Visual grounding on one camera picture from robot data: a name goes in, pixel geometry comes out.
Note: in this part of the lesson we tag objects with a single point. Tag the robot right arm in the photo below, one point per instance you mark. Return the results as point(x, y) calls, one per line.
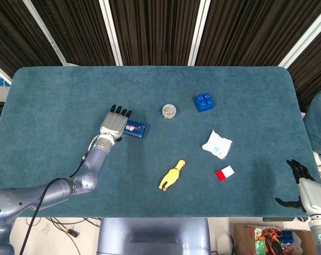
point(320, 236)

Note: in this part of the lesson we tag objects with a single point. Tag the yellow rubber chicken toy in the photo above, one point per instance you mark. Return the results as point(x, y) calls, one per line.
point(171, 176)

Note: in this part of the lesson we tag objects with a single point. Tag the robot left five-finger hand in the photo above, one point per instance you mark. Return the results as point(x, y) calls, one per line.
point(113, 123)

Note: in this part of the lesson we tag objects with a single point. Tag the blue toy building block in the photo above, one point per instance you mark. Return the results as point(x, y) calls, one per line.
point(204, 103)

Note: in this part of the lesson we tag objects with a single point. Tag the dark brown pleated curtain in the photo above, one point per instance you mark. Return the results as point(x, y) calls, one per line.
point(155, 26)

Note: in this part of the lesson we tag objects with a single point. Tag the grey table control panel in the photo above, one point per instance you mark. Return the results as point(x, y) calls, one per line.
point(278, 219)

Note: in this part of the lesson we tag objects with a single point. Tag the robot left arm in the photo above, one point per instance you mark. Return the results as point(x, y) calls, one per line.
point(94, 162)

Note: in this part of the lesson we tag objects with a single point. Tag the red and white block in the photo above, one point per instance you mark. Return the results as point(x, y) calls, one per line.
point(225, 174)

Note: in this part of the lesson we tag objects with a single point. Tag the teal fabric table cover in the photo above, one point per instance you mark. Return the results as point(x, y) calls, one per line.
point(70, 87)

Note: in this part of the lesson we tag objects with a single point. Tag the cardboard box of toys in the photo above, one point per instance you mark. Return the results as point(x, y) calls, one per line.
point(245, 239)

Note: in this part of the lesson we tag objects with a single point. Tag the white plastic packet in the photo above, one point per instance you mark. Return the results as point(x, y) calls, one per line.
point(216, 144)

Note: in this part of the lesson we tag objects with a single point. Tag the person in blue jeans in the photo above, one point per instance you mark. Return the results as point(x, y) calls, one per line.
point(319, 119)

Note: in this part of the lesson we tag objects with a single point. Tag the robot right five-finger hand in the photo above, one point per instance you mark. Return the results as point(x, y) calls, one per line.
point(312, 196)

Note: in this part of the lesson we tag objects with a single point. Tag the blue glasses case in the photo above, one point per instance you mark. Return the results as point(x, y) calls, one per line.
point(136, 129)

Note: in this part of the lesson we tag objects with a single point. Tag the clear jar of clips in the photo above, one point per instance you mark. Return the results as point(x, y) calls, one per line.
point(169, 111)

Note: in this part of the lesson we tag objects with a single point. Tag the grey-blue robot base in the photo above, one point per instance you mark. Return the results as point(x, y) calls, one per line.
point(153, 236)

